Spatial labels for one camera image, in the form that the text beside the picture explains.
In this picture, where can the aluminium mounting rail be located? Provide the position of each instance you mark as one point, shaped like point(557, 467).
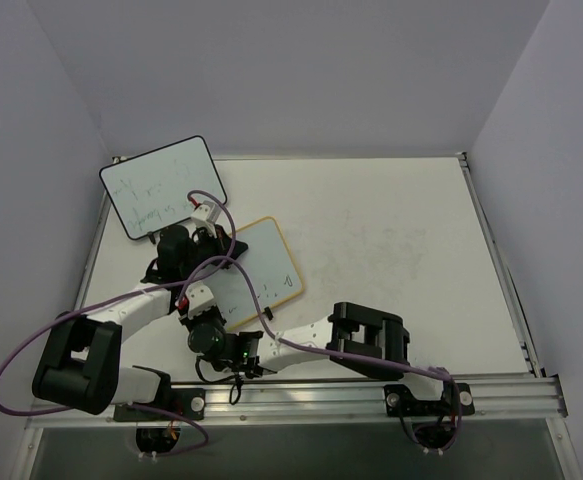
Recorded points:
point(407, 235)

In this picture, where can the yellow framed whiteboard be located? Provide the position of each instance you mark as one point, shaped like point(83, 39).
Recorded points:
point(272, 271)

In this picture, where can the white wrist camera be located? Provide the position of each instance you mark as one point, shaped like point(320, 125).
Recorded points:
point(205, 215)
point(198, 298)

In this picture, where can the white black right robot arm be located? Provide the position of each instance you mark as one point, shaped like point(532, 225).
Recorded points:
point(364, 340)

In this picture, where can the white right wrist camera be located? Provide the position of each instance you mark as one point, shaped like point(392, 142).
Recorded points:
point(198, 298)

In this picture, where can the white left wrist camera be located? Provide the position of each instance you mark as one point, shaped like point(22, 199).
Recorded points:
point(205, 215)

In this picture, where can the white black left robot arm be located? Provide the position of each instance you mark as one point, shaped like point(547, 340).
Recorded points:
point(80, 364)

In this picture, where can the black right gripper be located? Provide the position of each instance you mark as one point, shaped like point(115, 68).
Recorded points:
point(191, 320)

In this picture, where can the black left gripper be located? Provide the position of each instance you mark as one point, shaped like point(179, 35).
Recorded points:
point(221, 248)

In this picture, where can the black framed whiteboard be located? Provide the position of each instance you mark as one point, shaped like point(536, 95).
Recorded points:
point(149, 191)

